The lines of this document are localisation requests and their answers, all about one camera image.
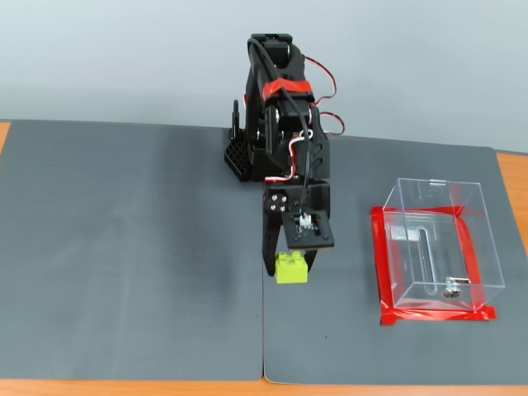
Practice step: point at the black table clamp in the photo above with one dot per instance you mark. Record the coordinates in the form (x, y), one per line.
(236, 115)

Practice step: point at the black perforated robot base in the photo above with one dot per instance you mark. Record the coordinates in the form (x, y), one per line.
(235, 158)

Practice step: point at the grey table mat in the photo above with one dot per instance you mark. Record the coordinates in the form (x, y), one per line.
(350, 288)
(123, 247)

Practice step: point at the red tape band on arm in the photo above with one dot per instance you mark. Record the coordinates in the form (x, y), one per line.
(288, 87)

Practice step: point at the red tape strip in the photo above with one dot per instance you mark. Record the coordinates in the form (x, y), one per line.
(433, 317)
(378, 247)
(412, 209)
(470, 255)

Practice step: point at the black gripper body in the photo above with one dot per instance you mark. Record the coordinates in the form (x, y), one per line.
(317, 197)

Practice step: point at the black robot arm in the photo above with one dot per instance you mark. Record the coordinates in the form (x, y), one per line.
(253, 90)

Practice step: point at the transparent acrylic box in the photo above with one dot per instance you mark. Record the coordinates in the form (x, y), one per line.
(433, 198)

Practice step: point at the green lego block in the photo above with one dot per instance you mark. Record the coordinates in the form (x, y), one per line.
(290, 272)

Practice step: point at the silver metal box lock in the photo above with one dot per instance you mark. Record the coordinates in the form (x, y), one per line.
(451, 292)

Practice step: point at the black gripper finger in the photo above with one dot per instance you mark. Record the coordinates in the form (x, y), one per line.
(311, 257)
(270, 239)

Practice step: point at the black square wrist camera module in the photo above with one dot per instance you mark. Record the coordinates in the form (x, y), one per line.
(309, 233)

